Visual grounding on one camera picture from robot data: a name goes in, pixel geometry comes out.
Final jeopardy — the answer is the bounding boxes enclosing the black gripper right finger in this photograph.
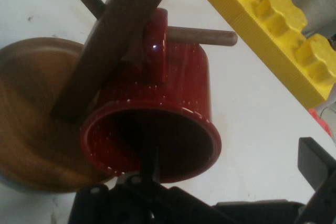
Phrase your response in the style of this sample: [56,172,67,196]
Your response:
[295,136,336,224]

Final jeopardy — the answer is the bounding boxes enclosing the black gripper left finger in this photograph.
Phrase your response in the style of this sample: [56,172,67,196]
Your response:
[67,144,232,224]

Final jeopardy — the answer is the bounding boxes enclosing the red speckled mug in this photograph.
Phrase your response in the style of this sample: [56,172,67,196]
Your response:
[79,8,223,184]

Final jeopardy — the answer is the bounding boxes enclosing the small red toy block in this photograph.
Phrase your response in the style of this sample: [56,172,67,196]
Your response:
[309,108,332,137]

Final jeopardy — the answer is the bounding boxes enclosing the yellow toy block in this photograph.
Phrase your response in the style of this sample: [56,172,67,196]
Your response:
[196,0,336,109]

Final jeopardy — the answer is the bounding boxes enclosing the wooden mug tree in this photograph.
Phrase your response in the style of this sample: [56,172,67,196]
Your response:
[0,0,238,195]

